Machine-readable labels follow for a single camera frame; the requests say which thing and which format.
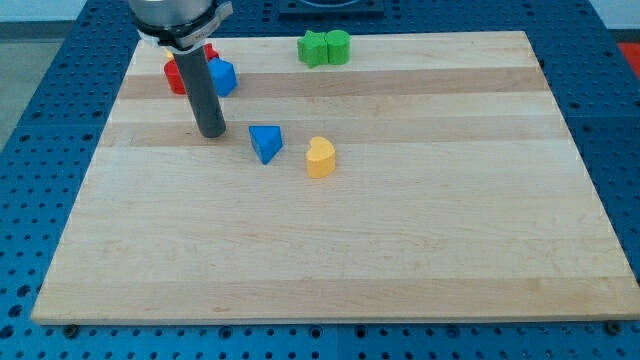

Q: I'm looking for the light wooden board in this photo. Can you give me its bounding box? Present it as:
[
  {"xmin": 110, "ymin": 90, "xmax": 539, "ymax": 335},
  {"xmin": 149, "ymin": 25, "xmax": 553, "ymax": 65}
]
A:
[{"xmin": 32, "ymin": 31, "xmax": 639, "ymax": 325}]

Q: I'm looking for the green star block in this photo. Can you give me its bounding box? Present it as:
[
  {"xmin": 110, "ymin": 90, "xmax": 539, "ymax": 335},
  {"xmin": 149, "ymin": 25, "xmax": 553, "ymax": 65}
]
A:
[{"xmin": 297, "ymin": 30, "xmax": 328, "ymax": 67}]

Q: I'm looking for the blue cube block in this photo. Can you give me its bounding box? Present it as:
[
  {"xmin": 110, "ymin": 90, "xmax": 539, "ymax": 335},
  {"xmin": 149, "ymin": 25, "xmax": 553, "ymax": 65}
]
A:
[{"xmin": 208, "ymin": 58, "xmax": 238, "ymax": 97}]

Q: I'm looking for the red cylinder block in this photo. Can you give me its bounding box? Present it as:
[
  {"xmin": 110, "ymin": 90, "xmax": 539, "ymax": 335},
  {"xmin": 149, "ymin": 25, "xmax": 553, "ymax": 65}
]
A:
[{"xmin": 163, "ymin": 60, "xmax": 186, "ymax": 95}]

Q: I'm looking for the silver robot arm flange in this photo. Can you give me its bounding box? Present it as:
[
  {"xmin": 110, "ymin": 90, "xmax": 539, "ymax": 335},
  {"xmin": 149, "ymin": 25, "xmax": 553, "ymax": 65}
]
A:
[{"xmin": 128, "ymin": 0, "xmax": 234, "ymax": 54}]

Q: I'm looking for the yellow heart block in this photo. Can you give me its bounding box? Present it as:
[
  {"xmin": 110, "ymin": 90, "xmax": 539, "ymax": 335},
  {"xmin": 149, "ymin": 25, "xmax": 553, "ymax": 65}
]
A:
[{"xmin": 305, "ymin": 136, "xmax": 336, "ymax": 179}]

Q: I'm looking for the red block behind rod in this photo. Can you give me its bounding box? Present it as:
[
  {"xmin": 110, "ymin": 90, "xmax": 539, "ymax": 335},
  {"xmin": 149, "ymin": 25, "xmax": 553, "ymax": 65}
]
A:
[{"xmin": 204, "ymin": 43, "xmax": 219, "ymax": 61}]

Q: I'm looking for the blue triangle block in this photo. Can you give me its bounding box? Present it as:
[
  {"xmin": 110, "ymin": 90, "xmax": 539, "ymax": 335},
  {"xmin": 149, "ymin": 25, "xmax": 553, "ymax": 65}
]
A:
[{"xmin": 249, "ymin": 125, "xmax": 283, "ymax": 165}]

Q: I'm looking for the green cylinder block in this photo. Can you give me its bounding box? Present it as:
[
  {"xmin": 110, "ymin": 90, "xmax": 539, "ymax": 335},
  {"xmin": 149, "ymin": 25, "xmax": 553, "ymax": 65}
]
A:
[{"xmin": 325, "ymin": 29, "xmax": 350, "ymax": 65}]

